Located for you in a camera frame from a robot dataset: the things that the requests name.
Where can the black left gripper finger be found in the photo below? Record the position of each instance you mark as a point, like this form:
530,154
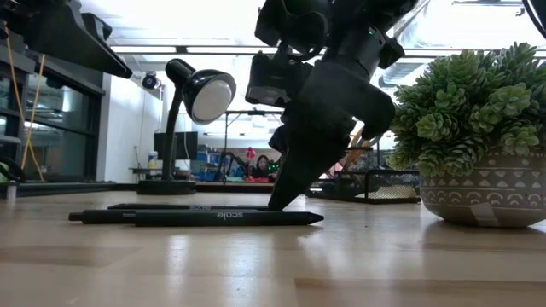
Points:
77,38
100,25

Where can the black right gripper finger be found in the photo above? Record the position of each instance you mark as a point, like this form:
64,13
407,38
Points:
322,158
294,162

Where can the black ballpoint pen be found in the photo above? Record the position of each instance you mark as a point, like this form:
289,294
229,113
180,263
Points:
256,218
102,216
170,206

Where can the black robot arm in room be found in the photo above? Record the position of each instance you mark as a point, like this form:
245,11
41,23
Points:
230,160

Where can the black mesh desk organizer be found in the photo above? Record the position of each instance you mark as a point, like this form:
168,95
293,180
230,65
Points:
384,179

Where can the person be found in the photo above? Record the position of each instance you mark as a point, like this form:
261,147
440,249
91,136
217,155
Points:
261,166

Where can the small red object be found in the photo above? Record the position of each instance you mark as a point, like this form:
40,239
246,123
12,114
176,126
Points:
251,152

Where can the blue storage bins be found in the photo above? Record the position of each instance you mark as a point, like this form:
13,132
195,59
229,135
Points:
211,160

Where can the cluttered workbench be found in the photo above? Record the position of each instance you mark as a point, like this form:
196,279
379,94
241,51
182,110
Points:
205,175

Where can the black desk lamp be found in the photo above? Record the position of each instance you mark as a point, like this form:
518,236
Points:
187,81

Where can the black computer monitor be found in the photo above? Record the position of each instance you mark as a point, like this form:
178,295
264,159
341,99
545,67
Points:
185,145

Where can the green succulent in patterned pot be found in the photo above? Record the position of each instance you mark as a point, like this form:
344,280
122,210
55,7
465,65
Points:
469,106

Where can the white plastic bottle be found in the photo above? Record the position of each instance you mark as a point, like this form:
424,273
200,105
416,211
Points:
152,160

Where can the green round object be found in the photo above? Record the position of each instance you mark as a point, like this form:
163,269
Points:
3,172

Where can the grey tape strip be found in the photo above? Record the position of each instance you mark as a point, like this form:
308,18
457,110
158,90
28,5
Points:
484,213

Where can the black round wall camera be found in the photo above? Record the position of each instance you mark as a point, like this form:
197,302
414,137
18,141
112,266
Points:
149,81

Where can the black metal frame stand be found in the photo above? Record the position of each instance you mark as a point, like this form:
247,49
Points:
239,112

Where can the black aluminium table frame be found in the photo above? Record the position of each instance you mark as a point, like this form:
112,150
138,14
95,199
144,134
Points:
85,187

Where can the white cylindrical post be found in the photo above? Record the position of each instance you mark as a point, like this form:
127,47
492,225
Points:
11,196

